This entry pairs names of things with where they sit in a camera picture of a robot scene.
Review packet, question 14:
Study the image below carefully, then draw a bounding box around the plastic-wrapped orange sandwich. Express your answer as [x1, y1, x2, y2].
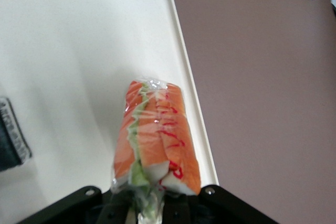
[111, 77, 202, 224]

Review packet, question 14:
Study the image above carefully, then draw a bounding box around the black Face snack box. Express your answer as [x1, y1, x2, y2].
[0, 97, 33, 173]

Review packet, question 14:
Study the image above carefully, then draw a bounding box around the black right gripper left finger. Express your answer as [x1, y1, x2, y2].
[15, 186, 137, 224]

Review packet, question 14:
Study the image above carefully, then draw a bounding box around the cream plastic tray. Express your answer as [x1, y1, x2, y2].
[0, 0, 220, 224]

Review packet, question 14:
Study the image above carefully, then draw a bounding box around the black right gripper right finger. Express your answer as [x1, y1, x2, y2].
[162, 184, 279, 224]

